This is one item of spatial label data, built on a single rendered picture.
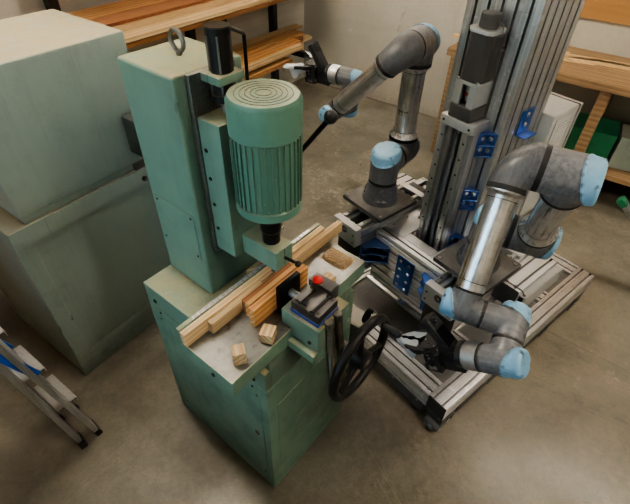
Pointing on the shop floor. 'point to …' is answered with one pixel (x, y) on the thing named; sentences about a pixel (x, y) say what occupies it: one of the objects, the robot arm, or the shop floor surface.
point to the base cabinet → (256, 407)
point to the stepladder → (12, 362)
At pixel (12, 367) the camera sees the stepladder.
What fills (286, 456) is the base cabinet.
